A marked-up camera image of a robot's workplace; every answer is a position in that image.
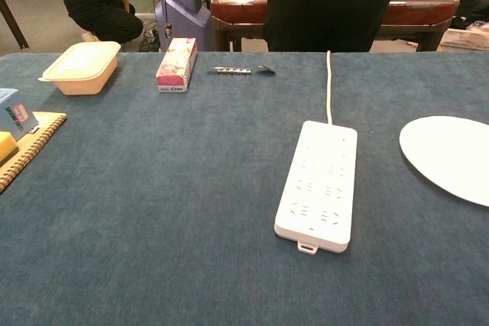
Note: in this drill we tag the white power strip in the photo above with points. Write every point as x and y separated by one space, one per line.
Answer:
317 188

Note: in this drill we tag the beaded metal spoon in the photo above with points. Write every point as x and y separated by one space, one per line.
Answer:
233 70

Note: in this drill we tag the blue tablecloth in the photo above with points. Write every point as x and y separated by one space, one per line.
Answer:
172 196

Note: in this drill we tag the pink white carton box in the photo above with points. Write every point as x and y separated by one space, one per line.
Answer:
176 64

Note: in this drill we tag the brown mahjong table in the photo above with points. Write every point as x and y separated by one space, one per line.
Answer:
237 7

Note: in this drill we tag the purple machine base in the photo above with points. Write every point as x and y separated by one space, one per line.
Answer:
185 5

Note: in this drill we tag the person in black clothes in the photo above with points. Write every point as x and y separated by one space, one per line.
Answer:
328 1

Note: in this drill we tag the cream lidded plastic container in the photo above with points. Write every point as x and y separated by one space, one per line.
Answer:
82 68

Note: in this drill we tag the white round plate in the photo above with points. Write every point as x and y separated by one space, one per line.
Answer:
451 154

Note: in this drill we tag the brown spiral notebook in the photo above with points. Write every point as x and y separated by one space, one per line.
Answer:
36 137

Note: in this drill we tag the light blue card box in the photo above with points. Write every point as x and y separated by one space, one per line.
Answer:
13 114

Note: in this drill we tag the yellow green sponge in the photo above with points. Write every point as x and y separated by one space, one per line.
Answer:
7 146

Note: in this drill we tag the white plastic basket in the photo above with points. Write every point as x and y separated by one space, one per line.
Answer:
468 39

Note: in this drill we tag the black table leg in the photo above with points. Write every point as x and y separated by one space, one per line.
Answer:
13 22

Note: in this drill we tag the black bag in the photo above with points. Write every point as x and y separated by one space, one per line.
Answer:
473 5

